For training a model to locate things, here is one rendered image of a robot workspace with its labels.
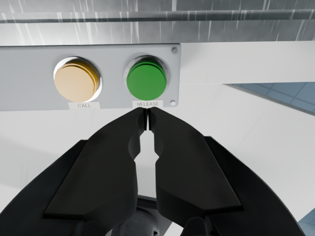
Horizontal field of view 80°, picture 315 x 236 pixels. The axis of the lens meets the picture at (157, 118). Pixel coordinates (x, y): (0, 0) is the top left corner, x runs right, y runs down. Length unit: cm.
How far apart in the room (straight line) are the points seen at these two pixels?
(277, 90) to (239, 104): 115
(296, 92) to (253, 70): 126
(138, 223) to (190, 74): 33
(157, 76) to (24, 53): 13
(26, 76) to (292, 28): 26
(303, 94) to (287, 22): 141
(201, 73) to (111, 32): 17
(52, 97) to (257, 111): 32
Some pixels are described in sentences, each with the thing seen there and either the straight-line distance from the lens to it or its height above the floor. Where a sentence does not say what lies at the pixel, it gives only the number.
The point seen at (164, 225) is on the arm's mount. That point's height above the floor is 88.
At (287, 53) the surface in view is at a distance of 36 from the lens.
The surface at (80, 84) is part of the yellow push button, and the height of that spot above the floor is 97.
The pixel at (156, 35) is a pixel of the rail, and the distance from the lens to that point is 19.
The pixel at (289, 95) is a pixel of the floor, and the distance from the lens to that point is 157.
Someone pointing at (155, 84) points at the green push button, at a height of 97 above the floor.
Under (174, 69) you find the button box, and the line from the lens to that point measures 20.
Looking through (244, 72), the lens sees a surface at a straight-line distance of 34.
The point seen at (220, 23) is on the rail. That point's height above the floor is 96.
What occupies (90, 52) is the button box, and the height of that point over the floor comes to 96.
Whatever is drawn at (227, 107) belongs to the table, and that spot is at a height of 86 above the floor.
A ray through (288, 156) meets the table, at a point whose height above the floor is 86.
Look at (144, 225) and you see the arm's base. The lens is 48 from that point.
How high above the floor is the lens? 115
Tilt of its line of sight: 60 degrees down
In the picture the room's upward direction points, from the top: 176 degrees clockwise
